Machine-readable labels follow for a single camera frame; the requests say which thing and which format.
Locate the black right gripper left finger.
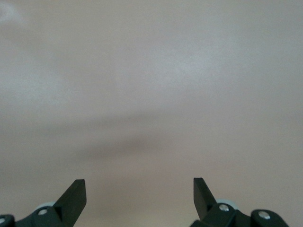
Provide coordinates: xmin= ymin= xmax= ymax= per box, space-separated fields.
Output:
xmin=14 ymin=179 xmax=87 ymax=227

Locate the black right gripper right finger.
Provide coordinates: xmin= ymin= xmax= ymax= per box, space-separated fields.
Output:
xmin=191 ymin=177 xmax=237 ymax=227

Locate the brown table cover mat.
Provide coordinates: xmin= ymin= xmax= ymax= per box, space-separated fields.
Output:
xmin=0 ymin=0 xmax=303 ymax=227

